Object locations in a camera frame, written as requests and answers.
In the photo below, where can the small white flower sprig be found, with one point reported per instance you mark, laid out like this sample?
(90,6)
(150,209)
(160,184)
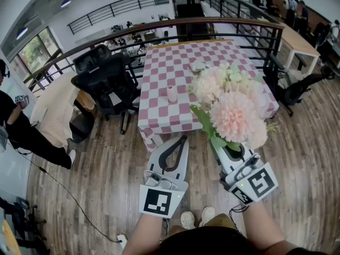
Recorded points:
(197,66)

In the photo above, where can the person's white shoe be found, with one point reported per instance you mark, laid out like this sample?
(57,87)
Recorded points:
(187,220)
(207,215)

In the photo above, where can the pink white checkered tablecloth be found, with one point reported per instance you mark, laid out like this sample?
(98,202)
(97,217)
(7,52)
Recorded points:
(164,70)

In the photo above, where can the white power strip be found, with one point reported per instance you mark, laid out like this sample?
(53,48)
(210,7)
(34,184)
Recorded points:
(121,240)

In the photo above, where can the person's left forearm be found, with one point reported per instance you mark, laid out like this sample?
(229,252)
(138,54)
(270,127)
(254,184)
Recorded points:
(146,232)

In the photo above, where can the person's black shirt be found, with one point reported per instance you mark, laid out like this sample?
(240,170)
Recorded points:
(212,244)

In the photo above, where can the beige cloth covered table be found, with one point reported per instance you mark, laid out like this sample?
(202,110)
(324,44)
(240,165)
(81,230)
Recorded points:
(53,108)

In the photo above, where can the black balcony railing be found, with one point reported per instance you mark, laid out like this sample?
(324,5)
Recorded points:
(112,9)

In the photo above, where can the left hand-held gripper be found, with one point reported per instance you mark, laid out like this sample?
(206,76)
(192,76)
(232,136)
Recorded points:
(156,200)

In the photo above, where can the large window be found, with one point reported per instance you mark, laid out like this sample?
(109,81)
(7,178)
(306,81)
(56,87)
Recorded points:
(34,52)

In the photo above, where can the person's mustard shorts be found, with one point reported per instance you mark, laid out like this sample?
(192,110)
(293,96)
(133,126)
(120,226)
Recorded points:
(223,220)

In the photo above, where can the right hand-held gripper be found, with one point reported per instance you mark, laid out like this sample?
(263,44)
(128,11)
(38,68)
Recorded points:
(261,183)

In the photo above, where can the light wooden white-legged table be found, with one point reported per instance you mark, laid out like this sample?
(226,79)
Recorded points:
(297,40)

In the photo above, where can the person's left white shoe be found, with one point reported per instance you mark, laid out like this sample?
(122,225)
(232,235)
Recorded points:
(187,220)

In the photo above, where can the black office chair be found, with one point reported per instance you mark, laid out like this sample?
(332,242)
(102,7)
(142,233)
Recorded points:
(295,92)
(106,89)

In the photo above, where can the person's right forearm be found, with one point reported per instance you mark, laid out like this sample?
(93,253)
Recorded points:
(263,227)

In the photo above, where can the black staircase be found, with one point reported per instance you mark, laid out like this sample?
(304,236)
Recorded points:
(190,12)

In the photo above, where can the black equipment stand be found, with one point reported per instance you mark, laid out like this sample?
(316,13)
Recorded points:
(18,216)

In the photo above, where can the pink ceramic vase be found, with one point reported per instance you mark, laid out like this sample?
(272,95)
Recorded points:
(171,94)

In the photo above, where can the dome pendant lamp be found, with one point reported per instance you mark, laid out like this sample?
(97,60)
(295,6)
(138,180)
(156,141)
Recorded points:
(66,3)
(22,33)

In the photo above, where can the wooden topped black railing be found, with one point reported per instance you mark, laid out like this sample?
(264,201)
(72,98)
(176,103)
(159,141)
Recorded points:
(186,21)

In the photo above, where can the pink artificial flower bouquet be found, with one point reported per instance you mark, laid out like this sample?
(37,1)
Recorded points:
(233,115)

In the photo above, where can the round yellow table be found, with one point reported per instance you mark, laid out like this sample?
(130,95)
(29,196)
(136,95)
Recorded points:
(8,238)

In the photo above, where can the person's right white shoe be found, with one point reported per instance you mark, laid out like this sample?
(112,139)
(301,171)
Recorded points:
(207,215)

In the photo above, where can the dark grey round bin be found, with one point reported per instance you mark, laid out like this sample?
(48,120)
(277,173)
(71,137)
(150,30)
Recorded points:
(82,129)

